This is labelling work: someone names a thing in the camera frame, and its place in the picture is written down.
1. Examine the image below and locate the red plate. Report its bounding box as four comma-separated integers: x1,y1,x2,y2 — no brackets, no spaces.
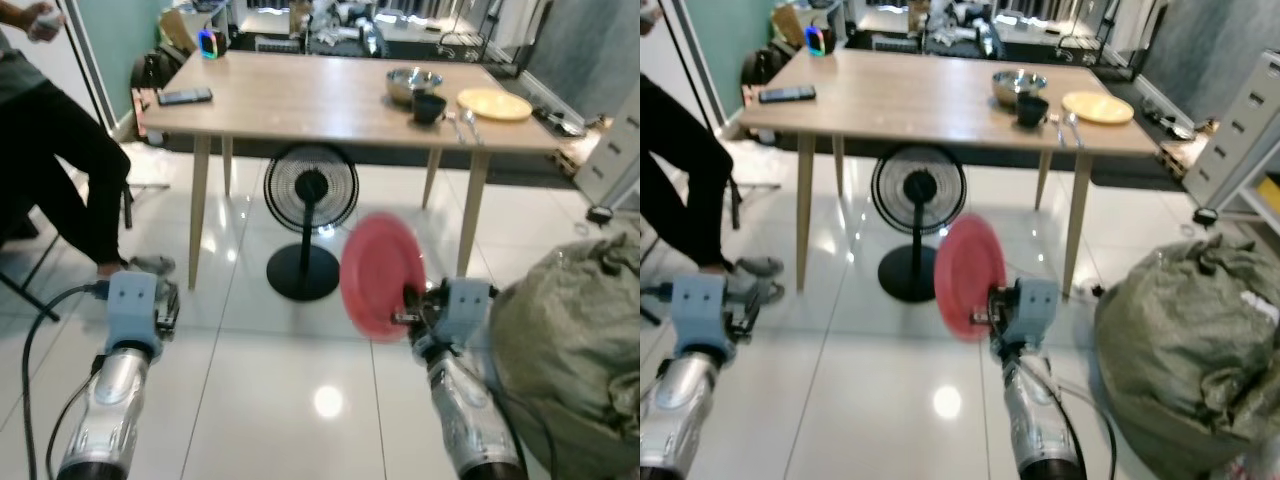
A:
338,211,429,344
933,212,1009,344

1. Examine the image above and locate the grey slipper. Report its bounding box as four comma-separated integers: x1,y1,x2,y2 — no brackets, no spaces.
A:
124,254,177,278
729,254,787,283

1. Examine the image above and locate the green woven sack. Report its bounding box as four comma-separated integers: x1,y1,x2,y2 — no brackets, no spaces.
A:
1092,234,1280,480
487,234,641,480

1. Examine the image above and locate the person in black trousers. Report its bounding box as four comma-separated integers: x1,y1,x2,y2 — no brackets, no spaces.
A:
0,0,133,282
640,0,747,273

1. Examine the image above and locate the black cup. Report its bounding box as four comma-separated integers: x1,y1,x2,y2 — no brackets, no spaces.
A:
1015,94,1052,129
410,92,449,127

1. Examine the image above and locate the white drawer cabinet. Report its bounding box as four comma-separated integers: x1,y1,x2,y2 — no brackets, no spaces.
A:
574,88,641,212
1181,48,1280,237

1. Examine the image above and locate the yellow plate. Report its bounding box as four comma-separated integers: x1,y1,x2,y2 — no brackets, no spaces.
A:
455,87,535,124
1060,89,1137,127

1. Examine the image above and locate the metal bowl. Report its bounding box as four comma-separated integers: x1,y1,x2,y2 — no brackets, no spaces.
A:
385,66,447,107
991,67,1050,109

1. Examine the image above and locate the light wooden table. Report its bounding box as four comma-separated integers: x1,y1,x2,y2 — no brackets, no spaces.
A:
139,49,602,292
739,47,1162,297

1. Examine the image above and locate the black backpack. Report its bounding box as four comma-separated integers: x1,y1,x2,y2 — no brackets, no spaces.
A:
129,44,187,92
739,44,792,87

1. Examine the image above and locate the brown cardboard box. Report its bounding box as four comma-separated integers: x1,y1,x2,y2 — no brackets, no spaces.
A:
159,7,202,57
769,4,817,52

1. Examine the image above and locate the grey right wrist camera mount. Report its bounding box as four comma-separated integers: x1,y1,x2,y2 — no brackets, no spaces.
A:
444,278,499,347
1011,278,1062,347

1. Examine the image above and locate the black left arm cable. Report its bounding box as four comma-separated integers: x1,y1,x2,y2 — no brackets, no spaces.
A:
19,282,113,480
640,284,678,327

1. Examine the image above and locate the black pedestal fan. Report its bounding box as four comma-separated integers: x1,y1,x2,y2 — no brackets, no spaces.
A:
869,144,969,305
262,142,360,304

